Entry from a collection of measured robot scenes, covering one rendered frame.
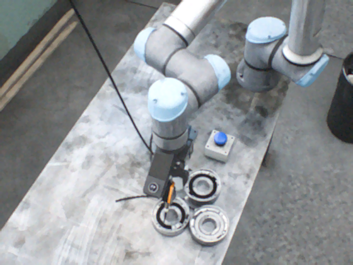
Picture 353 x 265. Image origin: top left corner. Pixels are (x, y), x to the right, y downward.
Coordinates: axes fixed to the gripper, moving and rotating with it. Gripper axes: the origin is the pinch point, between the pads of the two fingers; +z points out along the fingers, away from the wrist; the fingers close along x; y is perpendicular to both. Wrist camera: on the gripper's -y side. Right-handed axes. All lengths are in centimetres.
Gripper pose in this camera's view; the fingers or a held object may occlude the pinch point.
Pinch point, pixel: (170, 187)
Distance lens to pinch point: 105.2
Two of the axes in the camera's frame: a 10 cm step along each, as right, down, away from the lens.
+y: 3.7, -7.7, 5.2
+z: 0.4, 5.7, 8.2
